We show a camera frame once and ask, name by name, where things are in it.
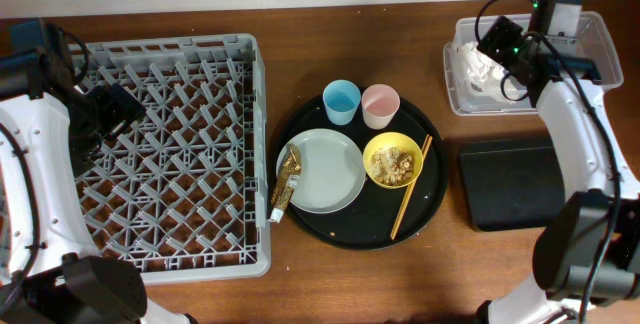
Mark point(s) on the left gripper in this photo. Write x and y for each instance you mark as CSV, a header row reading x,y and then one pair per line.
x,y
118,109

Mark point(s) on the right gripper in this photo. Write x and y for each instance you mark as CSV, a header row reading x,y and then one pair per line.
x,y
500,40

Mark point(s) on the white paper napkin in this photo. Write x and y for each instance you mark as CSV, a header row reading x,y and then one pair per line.
x,y
482,74

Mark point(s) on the yellow plastic bowl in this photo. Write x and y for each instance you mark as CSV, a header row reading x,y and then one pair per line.
x,y
389,139

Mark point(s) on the food scraps and rice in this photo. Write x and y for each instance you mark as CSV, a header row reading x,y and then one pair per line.
x,y
392,166

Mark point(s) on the gold snack wrapper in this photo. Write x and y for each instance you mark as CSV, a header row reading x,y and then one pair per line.
x,y
288,177

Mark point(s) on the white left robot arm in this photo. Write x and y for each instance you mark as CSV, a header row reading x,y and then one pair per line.
x,y
48,129

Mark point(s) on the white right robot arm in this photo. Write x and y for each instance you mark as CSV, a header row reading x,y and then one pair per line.
x,y
589,255

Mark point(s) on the clear plastic waste bin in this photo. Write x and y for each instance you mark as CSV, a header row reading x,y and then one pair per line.
x,y
593,41

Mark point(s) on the grey plastic dishwasher rack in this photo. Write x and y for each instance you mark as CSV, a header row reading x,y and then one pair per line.
x,y
182,193

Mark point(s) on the pink plastic cup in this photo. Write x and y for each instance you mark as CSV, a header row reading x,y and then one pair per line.
x,y
380,103

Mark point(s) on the black rectangular tray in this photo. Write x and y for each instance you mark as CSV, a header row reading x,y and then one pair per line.
x,y
511,183

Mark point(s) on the light blue plastic cup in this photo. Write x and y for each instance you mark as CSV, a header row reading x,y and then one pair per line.
x,y
341,99

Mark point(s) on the wooden chopstick right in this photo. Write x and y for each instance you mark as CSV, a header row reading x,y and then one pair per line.
x,y
408,193

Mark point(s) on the round black serving tray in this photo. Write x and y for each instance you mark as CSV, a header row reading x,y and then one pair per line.
x,y
366,223

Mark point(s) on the grey round plate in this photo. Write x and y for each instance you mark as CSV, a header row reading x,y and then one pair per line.
x,y
332,173

